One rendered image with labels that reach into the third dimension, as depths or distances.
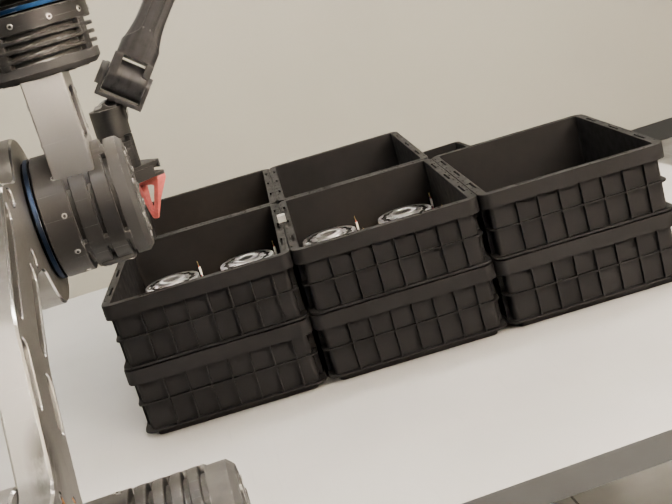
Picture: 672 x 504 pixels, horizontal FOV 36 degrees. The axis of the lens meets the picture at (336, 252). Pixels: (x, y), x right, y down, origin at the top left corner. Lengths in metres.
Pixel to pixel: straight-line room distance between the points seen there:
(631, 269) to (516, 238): 0.20
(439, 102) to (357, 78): 0.44
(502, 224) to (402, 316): 0.21
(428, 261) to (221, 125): 3.55
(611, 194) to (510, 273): 0.20
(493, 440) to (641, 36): 4.44
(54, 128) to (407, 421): 0.63
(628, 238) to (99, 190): 0.87
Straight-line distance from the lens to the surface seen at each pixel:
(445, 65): 5.30
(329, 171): 2.37
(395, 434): 1.46
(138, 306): 1.62
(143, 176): 1.77
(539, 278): 1.69
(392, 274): 1.63
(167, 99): 5.09
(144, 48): 1.74
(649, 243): 1.73
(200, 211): 2.38
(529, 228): 1.66
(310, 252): 1.59
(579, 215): 1.68
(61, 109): 1.19
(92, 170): 1.20
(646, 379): 1.45
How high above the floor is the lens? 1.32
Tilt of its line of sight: 15 degrees down
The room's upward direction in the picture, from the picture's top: 16 degrees counter-clockwise
